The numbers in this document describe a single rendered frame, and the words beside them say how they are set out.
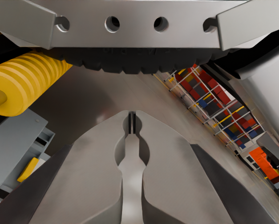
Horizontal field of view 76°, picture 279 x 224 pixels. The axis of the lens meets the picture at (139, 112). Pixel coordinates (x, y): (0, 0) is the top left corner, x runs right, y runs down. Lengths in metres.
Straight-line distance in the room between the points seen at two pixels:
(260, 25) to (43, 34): 0.20
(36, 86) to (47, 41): 0.08
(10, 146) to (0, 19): 0.42
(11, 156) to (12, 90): 0.35
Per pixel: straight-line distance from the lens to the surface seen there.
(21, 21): 0.20
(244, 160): 8.18
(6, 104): 0.26
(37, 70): 0.28
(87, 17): 0.18
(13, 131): 0.62
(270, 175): 4.03
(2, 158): 0.56
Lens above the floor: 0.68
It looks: 20 degrees down
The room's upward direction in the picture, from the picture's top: 49 degrees clockwise
